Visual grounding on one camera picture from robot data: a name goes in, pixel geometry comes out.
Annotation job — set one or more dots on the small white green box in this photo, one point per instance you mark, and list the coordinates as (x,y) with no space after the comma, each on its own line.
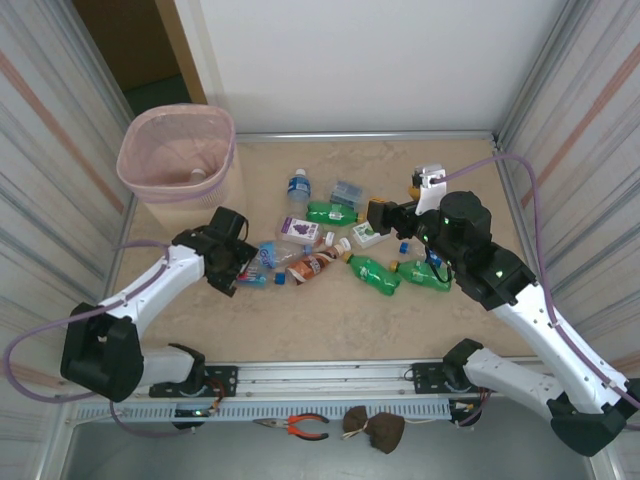
(367,236)

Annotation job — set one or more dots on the red flower label bottle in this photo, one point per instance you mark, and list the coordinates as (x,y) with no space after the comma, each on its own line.
(257,280)

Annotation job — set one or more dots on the clear bottle grey label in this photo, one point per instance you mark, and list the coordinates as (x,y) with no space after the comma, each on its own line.
(346,192)

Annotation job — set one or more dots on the green Sprite bottle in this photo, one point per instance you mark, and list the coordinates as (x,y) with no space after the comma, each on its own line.
(422,275)
(325,212)
(375,275)

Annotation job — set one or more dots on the grape juice bottle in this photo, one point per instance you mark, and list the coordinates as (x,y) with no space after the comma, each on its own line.
(300,230)

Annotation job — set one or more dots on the brown coffee drink bottle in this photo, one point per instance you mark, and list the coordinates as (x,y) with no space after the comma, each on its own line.
(307,267)

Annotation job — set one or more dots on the blue label bottle white cap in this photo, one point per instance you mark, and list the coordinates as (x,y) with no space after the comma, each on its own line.
(299,187)

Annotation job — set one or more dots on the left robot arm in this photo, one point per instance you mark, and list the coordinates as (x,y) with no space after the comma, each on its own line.
(150,280)

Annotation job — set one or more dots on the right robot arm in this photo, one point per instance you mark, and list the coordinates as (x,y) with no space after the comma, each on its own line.
(540,340)

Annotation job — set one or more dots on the beige ribbed waste bin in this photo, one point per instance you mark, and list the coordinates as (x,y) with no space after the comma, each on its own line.
(232,190)

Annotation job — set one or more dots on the loose blue cap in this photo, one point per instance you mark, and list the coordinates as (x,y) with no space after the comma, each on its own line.
(404,247)

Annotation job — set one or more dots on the grey metal shelf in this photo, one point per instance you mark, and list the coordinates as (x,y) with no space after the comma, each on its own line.
(200,460)

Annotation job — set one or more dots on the brown cloth bundle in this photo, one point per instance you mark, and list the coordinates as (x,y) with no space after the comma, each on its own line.
(385,430)

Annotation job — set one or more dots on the brown wooden door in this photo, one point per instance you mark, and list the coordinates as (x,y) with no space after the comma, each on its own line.
(130,40)

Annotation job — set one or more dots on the aluminium table edge rail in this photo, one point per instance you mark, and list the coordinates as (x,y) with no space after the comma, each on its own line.
(375,135)

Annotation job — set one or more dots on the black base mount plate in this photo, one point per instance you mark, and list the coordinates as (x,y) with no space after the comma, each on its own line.
(225,377)
(425,377)

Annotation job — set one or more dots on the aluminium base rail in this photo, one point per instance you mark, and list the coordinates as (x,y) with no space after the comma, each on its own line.
(325,375)

